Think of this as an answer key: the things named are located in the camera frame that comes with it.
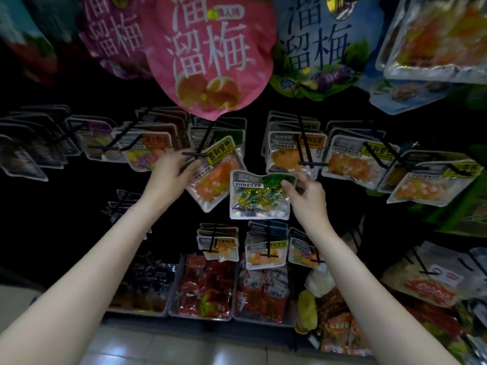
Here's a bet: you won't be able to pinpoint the person's right hand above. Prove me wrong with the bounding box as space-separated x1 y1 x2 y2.
282 172 333 239

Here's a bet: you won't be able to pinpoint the person's left hand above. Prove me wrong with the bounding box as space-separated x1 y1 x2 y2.
141 148 206 213

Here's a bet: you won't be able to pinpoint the clear colourful-cube candy bag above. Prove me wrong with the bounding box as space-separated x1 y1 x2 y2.
137 106 191 149
122 131 176 173

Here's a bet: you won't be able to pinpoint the clear green candy packets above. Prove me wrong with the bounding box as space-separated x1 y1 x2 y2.
230 169 298 221

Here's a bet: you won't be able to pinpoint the small clear purple-label pouch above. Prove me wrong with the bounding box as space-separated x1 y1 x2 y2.
102 188 146 225

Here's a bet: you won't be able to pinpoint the row of small clear pouches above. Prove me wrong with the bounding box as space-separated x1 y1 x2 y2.
196 220 324 271

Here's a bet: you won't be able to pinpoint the white red-label snack bag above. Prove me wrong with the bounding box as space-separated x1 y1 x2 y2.
380 243 487 309
304 262 336 297

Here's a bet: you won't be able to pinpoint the clear mixed candy packets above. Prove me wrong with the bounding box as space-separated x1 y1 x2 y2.
67 116 123 163

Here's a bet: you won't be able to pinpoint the small yellow green pouch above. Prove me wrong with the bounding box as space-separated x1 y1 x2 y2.
297 291 319 334

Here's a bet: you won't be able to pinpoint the row of red orange pouches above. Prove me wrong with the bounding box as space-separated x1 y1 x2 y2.
316 288 473 358

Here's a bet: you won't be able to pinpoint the small pink round snack bag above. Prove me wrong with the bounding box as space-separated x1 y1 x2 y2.
137 0 279 122

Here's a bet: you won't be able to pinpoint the blue white snack bag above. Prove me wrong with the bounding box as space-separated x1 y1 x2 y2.
358 68 458 116

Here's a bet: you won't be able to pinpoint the green snack pouch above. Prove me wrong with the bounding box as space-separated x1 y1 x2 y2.
426 171 487 239

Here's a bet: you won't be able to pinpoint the blue round snack bag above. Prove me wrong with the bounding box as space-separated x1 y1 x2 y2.
270 0 385 102

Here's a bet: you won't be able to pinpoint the orange bean candy packet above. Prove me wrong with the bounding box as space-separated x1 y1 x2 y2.
384 0 487 84

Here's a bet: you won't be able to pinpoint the person's right forearm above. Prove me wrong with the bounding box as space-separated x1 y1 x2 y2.
308 224 461 365

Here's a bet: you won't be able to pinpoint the person's left forearm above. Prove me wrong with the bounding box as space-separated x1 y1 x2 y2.
0 197 172 365

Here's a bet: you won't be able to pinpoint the clear tray of mixed candies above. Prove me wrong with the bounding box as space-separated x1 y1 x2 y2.
234 266 294 327

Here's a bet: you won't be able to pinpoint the clear tray of dark candies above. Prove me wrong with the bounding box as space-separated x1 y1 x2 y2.
107 254 184 318

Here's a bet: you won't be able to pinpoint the clear tray of red candies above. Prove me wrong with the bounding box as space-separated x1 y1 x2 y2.
171 254 237 321

